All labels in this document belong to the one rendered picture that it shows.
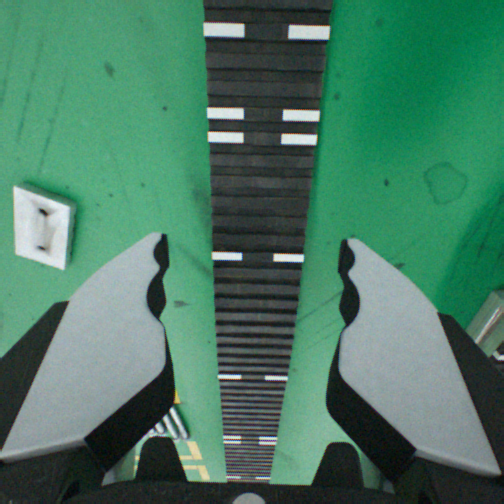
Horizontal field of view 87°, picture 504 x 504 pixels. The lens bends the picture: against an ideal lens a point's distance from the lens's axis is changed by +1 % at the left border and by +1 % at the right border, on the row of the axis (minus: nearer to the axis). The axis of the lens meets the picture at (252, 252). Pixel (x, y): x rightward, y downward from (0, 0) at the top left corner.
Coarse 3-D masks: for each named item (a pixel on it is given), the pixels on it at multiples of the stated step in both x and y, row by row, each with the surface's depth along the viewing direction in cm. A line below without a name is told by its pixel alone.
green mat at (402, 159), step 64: (0, 0) 11; (64, 0) 11; (128, 0) 11; (192, 0) 11; (384, 0) 11; (448, 0) 11; (0, 64) 12; (64, 64) 12; (128, 64) 12; (192, 64) 12; (384, 64) 12; (448, 64) 12; (0, 128) 14; (64, 128) 14; (128, 128) 14; (192, 128) 14; (320, 128) 14; (384, 128) 14; (448, 128) 14; (0, 192) 16; (64, 192) 16; (128, 192) 16; (192, 192) 16; (320, 192) 16; (384, 192) 16; (448, 192) 15; (0, 256) 18; (192, 256) 18; (320, 256) 18; (384, 256) 18; (448, 256) 18; (0, 320) 22; (192, 320) 22; (320, 320) 21; (192, 384) 26; (320, 384) 26; (320, 448) 34
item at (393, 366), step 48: (384, 288) 8; (384, 336) 7; (432, 336) 7; (336, 384) 6; (384, 384) 6; (432, 384) 6; (384, 432) 5; (432, 432) 5; (480, 432) 5; (384, 480) 6
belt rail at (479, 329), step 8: (488, 296) 20; (496, 296) 19; (488, 304) 20; (496, 304) 19; (480, 312) 20; (488, 312) 20; (496, 312) 19; (472, 320) 21; (480, 320) 20; (488, 320) 20; (496, 320) 20; (472, 328) 21; (480, 328) 20; (488, 328) 20; (496, 328) 19; (472, 336) 21; (480, 336) 20; (488, 336) 20; (496, 336) 19; (480, 344) 21; (488, 344) 19; (496, 344) 19; (488, 352) 19
